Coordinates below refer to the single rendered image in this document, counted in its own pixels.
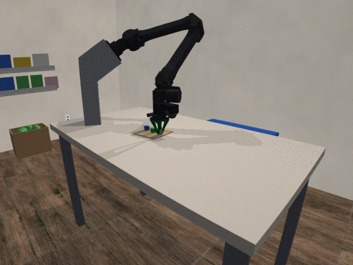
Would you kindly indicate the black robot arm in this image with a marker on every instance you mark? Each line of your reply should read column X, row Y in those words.
column 134, row 39

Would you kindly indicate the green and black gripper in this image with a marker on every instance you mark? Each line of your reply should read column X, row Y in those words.
column 158, row 119

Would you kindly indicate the tan flat mat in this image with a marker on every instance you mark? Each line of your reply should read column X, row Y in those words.
column 149, row 134

